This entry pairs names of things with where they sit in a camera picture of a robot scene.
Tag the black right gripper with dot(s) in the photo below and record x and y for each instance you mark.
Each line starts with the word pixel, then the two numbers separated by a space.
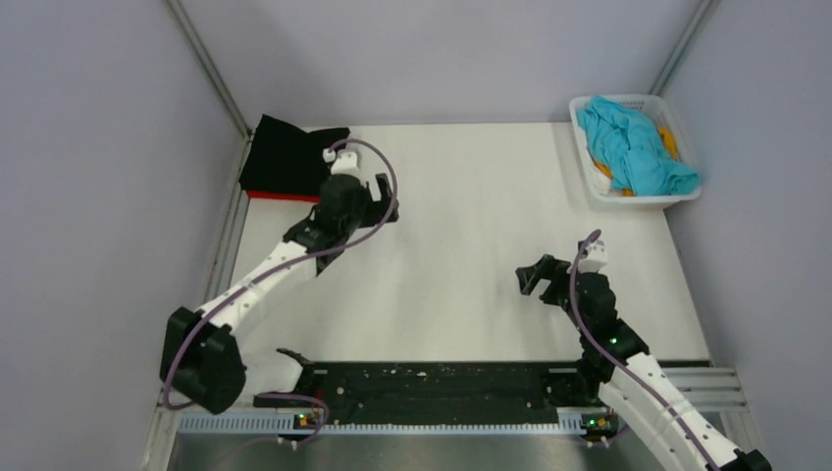
pixel 549 268

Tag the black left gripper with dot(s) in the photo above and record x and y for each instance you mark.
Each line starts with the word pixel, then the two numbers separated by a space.
pixel 373 210

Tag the black t shirt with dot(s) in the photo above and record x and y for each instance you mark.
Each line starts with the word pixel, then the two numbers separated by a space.
pixel 283 158

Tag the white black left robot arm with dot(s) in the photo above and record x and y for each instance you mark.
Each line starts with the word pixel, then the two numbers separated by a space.
pixel 201 356

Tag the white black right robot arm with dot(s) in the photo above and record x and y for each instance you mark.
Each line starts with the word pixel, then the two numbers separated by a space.
pixel 617 368

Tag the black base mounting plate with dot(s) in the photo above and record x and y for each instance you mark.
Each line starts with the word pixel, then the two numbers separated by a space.
pixel 449 394

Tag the orange t shirt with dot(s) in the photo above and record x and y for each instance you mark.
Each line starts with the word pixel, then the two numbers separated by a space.
pixel 639 161

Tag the folded red t shirt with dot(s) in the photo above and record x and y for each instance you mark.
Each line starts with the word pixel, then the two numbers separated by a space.
pixel 267 195

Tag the light blue t shirt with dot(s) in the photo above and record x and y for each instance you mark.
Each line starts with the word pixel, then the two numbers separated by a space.
pixel 602 113

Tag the white plastic laundry basket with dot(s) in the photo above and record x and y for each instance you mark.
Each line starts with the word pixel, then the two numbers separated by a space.
pixel 597 186

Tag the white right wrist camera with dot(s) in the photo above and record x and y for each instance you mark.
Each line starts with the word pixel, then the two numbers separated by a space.
pixel 593 256

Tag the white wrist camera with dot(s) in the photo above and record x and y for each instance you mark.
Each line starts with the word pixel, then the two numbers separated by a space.
pixel 343 162
pixel 593 256

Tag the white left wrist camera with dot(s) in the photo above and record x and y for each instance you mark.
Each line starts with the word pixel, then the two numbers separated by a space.
pixel 343 162

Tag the grey slotted cable duct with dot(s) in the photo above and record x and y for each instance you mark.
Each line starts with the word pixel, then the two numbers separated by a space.
pixel 570 423

